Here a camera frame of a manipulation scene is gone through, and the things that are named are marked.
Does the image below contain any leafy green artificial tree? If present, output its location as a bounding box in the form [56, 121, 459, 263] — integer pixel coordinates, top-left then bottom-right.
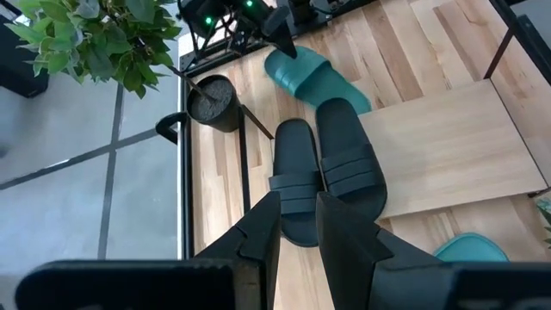
[3, 0, 219, 104]

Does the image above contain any green rubber slide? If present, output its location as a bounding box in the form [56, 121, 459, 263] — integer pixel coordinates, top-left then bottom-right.
[263, 46, 373, 115]
[432, 232, 511, 264]

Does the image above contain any potted green succulent plant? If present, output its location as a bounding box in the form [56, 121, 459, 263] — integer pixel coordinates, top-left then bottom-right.
[535, 195, 551, 249]

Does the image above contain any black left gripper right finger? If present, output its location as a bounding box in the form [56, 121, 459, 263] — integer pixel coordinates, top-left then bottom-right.
[316, 191, 444, 310]

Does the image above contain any black round plant pot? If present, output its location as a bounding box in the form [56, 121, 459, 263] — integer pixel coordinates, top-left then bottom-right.
[185, 73, 241, 133]

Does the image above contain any black rubber slide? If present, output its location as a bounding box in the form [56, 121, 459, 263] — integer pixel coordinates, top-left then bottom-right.
[315, 97, 389, 221]
[268, 118, 325, 248]

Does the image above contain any black frame wooden shelf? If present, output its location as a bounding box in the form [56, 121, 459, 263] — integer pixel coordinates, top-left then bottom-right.
[238, 0, 551, 221]

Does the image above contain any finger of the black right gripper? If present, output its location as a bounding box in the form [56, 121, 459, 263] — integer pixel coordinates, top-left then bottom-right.
[275, 25, 298, 59]

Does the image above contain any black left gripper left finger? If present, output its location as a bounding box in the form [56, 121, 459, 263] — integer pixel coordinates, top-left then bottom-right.
[195, 191, 283, 310]

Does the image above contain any black furniture piece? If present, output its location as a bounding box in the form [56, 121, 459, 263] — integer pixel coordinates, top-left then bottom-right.
[0, 11, 50, 99]

